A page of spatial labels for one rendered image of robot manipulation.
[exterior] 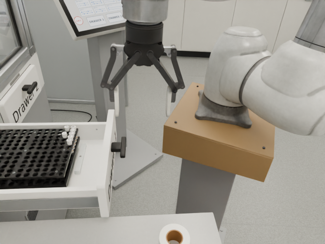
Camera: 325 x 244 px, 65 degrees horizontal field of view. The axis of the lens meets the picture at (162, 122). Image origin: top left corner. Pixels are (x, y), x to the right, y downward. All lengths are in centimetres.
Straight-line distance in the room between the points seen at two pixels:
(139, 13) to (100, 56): 103
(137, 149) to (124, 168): 21
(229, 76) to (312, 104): 23
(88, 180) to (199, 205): 57
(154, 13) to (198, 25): 305
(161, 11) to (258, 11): 317
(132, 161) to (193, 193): 87
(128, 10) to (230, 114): 48
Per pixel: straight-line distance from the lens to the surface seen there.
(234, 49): 75
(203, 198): 108
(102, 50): 151
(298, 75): 66
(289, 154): 227
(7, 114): 90
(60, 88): 261
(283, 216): 181
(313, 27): 68
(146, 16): 50
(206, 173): 98
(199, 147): 80
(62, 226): 72
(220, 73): 78
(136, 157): 189
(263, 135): 85
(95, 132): 79
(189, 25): 353
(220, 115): 84
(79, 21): 132
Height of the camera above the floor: 134
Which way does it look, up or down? 36 degrees down
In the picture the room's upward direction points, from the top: 3 degrees clockwise
